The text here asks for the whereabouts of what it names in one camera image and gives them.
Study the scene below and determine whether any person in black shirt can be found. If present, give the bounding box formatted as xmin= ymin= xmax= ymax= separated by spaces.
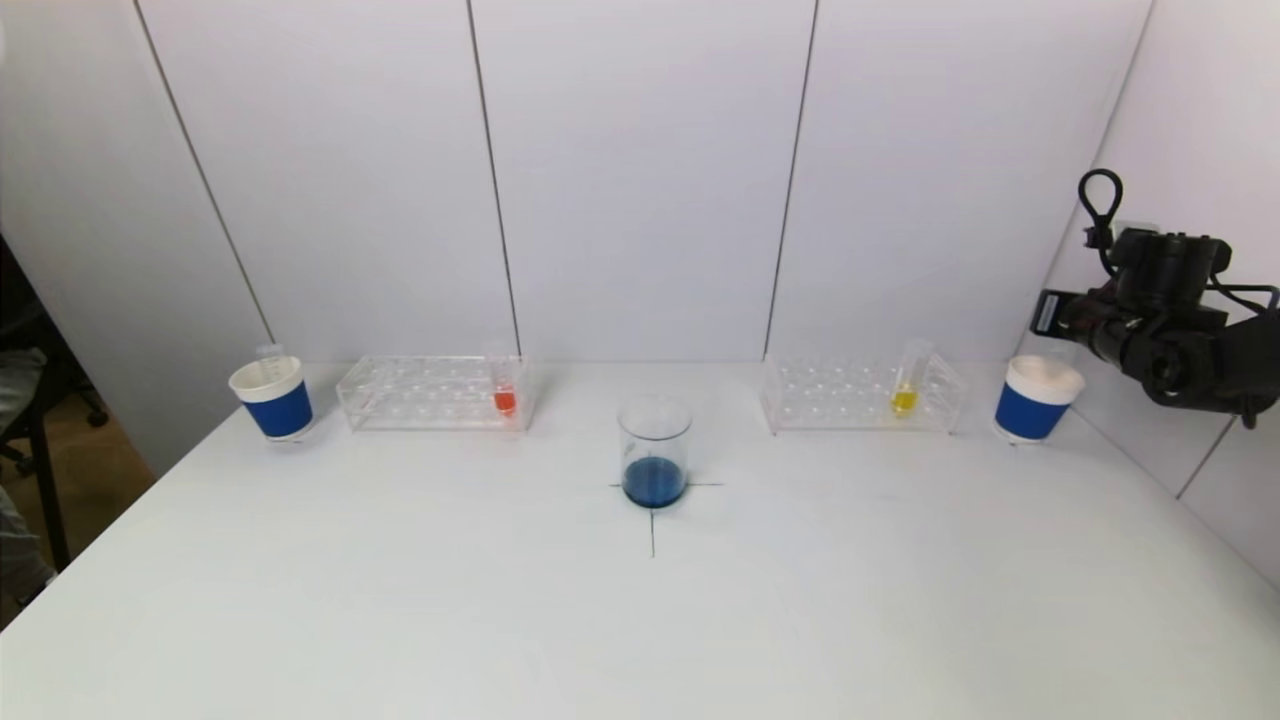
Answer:
xmin=0 ymin=345 xmax=51 ymax=601

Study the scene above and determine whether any blue white paper cup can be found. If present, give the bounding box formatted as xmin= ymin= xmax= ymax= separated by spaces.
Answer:
xmin=229 ymin=356 xmax=315 ymax=442
xmin=994 ymin=356 xmax=1087 ymax=444

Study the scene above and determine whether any clear glass beaker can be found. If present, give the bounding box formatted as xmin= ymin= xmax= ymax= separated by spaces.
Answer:
xmin=618 ymin=395 xmax=693 ymax=510

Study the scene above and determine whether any yellow pigment test tube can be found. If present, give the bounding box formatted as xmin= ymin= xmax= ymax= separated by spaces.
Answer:
xmin=889 ymin=338 xmax=935 ymax=420

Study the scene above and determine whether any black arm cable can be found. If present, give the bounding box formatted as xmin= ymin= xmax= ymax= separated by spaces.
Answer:
xmin=1078 ymin=168 xmax=1280 ymax=311

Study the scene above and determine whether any clear acrylic test tube rack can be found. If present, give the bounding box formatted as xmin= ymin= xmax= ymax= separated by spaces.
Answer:
xmin=336 ymin=355 xmax=533 ymax=434
xmin=762 ymin=354 xmax=967 ymax=436

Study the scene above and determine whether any black metal stand leg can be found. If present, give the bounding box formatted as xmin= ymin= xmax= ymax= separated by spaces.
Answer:
xmin=30 ymin=420 xmax=73 ymax=571

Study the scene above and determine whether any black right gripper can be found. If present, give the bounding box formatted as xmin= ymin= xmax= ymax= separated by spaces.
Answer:
xmin=1029 ymin=288 xmax=1093 ymax=342

